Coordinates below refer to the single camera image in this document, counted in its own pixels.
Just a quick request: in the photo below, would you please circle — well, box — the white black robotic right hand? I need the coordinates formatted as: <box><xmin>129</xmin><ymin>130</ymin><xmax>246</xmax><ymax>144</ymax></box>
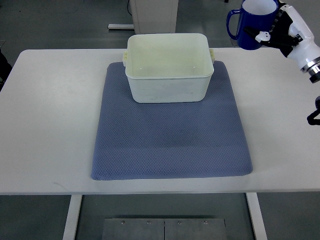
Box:
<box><xmin>244</xmin><ymin>0</ymin><xmax>320</xmax><ymax>83</ymax></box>

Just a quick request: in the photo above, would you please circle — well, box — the blue ceramic mug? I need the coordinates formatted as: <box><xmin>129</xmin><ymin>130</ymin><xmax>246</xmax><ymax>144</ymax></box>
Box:
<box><xmin>226</xmin><ymin>0</ymin><xmax>279</xmax><ymax>50</ymax></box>

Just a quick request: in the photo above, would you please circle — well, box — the cream plastic storage box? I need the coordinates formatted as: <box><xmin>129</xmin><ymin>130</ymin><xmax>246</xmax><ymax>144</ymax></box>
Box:
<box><xmin>122</xmin><ymin>33</ymin><xmax>214</xmax><ymax>104</ymax></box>

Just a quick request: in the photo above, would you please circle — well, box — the white table right leg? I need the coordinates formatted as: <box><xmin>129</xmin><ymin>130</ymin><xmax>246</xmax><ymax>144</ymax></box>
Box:
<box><xmin>245</xmin><ymin>192</ymin><xmax>268</xmax><ymax>240</ymax></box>

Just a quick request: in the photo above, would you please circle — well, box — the white table leg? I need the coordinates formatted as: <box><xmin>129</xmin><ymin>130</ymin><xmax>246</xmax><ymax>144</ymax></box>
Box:
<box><xmin>245</xmin><ymin>192</ymin><xmax>268</xmax><ymax>240</ymax></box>
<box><xmin>62</xmin><ymin>194</ymin><xmax>83</xmax><ymax>240</ymax></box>

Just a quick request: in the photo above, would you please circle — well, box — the blue quilted cloth mat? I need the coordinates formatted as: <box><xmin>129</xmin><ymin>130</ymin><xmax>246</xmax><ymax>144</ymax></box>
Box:
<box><xmin>91</xmin><ymin>61</ymin><xmax>253</xmax><ymax>181</ymax></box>

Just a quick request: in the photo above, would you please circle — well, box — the metal floor plate with screws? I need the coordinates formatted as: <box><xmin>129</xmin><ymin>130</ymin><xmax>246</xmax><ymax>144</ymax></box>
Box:
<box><xmin>102</xmin><ymin>218</ymin><xmax>227</xmax><ymax>240</ymax></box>

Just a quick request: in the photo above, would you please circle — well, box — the dark object at left edge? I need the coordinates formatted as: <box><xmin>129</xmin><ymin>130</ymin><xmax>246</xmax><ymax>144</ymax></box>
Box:
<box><xmin>0</xmin><ymin>51</ymin><xmax>12</xmax><ymax>88</ymax></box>

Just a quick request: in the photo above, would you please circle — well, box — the white table left leg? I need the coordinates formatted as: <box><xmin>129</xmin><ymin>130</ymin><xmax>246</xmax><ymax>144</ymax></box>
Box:
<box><xmin>62</xmin><ymin>194</ymin><xmax>83</xmax><ymax>240</ymax></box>

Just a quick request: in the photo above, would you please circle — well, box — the white pedestal column with base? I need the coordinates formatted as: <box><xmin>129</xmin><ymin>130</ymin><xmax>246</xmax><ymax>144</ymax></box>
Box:
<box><xmin>108</xmin><ymin>0</ymin><xmax>179</xmax><ymax>34</ymax></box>

